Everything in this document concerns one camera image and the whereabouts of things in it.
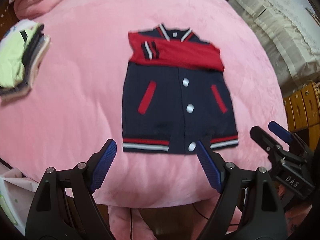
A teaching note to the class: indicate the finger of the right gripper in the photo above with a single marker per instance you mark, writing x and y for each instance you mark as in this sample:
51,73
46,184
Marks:
264,140
279,131

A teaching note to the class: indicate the navy red varsity jacket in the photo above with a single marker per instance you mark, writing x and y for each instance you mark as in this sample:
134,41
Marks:
175,94

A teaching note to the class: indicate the pink plush bed blanket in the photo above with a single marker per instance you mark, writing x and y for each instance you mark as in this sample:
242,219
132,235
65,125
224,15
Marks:
76,102

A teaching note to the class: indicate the stack of folded clothes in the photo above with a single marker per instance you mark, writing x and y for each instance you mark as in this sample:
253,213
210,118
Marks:
23,48

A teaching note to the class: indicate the white printed bag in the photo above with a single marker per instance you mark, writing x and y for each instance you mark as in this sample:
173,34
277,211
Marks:
17,194

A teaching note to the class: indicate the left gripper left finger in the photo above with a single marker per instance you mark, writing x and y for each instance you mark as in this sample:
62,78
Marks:
63,206

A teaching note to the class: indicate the yellow wooden drawer cabinet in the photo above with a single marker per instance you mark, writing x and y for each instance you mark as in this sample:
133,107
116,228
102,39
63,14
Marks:
302,112

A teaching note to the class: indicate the pink pajama legs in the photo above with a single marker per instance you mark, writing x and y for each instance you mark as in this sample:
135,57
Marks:
179,222

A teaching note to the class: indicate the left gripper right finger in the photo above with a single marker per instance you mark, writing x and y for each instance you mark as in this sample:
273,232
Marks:
248,206

